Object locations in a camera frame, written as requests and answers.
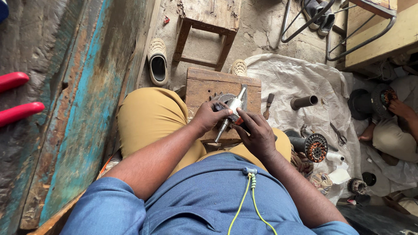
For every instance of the person's right hand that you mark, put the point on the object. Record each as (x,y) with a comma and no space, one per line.
(259,137)

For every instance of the person's left hand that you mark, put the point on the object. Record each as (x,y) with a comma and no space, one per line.
(205,117)

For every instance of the silver motor rotor with shaft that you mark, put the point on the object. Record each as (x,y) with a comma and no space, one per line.
(235,103)

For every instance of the toothed metal disc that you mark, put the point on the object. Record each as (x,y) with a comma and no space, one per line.
(219,96)

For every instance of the worn wooden work block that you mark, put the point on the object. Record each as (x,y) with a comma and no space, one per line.
(209,83)

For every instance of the flat pointed metal blade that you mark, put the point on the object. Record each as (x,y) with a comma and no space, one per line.
(244,98)

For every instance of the grey pipe piece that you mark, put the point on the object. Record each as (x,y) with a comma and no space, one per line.
(302,102)

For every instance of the person's khaki trousers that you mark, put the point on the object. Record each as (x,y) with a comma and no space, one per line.
(150,117)

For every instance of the motor stator with copper winding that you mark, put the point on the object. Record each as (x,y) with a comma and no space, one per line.
(315,147)

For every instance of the beige perforated clog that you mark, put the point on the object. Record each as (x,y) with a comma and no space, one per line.
(157,60)
(239,67)

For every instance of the heap of rags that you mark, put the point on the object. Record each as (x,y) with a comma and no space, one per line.
(310,176)

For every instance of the white woven sack sheet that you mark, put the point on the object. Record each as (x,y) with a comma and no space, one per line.
(294,78)

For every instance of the white thread spool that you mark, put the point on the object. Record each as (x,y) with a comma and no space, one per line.
(334,157)

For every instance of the metal scissors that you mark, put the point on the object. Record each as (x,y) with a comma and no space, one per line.
(339,135)

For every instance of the person's blue shirt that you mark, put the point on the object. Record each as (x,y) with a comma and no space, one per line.
(202,202)

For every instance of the white paper piece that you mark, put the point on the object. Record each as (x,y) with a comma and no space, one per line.
(339,176)

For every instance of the wooden stool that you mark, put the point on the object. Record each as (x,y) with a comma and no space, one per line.
(209,14)

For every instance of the small red scrap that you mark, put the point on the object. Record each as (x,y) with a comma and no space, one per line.
(166,19)

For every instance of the black motor with copper winding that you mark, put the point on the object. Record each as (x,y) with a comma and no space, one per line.
(365,102)

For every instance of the black round cap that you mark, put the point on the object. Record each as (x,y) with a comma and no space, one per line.
(369,179)

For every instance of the blue painted wooden door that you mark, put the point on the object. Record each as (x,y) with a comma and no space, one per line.
(75,98)

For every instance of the pair of dark shoes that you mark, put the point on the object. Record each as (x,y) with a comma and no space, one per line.
(321,16)

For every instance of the light wooden table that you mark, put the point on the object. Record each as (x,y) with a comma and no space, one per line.
(385,36)

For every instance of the metal tube chair frame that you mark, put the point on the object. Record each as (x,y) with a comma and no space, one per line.
(359,42)

